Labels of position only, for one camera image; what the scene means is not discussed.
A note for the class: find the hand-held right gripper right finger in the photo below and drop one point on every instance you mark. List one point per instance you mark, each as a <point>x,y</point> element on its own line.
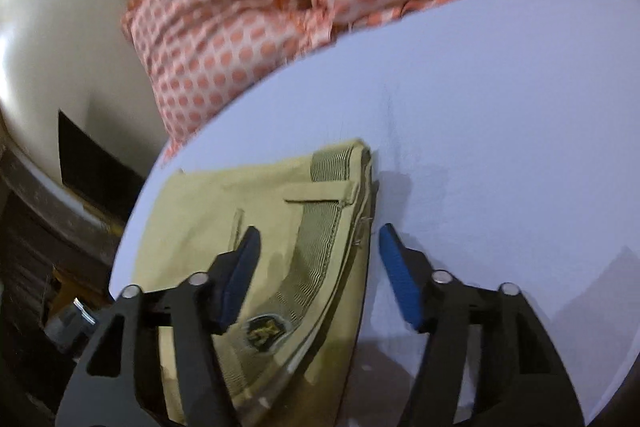
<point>400,277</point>

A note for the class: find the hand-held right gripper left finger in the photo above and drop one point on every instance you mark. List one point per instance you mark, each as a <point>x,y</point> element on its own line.
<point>239,277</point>

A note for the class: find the khaki pants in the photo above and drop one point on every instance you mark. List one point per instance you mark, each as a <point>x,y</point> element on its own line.
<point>200,217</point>

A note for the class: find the white bed sheet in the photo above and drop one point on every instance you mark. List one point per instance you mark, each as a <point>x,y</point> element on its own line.
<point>475,147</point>

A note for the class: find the dark wooden bed frame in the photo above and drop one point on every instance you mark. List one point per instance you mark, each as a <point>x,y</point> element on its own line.
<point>35,227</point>

